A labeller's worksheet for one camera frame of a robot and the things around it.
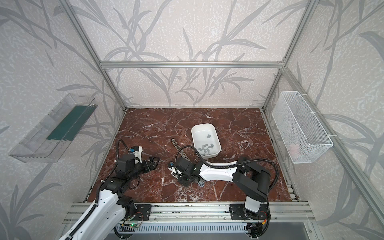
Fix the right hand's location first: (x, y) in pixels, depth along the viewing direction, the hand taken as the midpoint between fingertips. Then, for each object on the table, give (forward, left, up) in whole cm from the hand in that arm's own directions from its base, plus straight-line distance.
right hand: (180, 172), depth 85 cm
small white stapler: (-5, +1, +12) cm, 13 cm away
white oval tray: (+25, -15, -3) cm, 29 cm away
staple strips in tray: (+19, -15, -3) cm, 24 cm away
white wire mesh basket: (+3, -54, +32) cm, 63 cm away
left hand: (+6, +14, +8) cm, 17 cm away
